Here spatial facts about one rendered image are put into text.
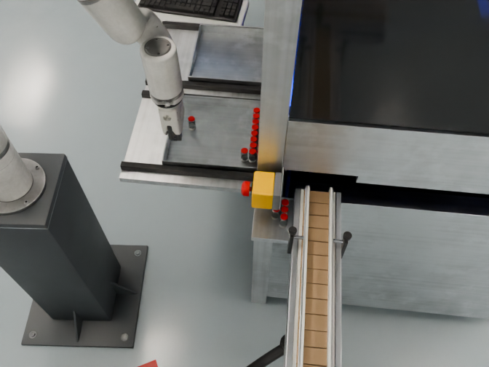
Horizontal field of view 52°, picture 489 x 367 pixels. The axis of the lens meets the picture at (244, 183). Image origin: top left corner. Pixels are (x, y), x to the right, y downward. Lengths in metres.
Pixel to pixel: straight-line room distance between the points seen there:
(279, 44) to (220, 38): 0.87
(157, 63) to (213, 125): 0.45
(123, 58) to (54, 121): 0.58
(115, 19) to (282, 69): 0.35
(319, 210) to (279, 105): 0.36
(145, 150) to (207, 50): 0.46
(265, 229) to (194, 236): 1.02
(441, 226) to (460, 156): 0.34
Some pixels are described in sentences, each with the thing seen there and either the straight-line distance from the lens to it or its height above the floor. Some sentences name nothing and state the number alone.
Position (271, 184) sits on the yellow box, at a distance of 1.26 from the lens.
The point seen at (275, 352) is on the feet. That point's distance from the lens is 2.02.
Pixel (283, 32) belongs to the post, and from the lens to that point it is 0.97.
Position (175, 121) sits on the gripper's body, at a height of 1.10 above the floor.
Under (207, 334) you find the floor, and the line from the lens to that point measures 2.17.
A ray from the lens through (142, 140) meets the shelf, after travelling 1.56.
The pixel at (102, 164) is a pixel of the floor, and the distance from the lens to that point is 2.65.
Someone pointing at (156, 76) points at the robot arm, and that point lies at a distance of 1.19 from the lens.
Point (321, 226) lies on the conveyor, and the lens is 1.32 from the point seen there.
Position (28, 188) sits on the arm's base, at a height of 0.88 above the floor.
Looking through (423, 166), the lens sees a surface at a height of 1.08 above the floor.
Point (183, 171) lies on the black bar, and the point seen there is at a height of 0.90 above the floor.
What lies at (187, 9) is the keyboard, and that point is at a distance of 2.06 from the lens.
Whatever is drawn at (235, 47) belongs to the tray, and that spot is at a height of 0.88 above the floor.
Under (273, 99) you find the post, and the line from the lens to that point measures 1.10.
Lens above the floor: 2.08
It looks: 57 degrees down
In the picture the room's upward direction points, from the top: 1 degrees clockwise
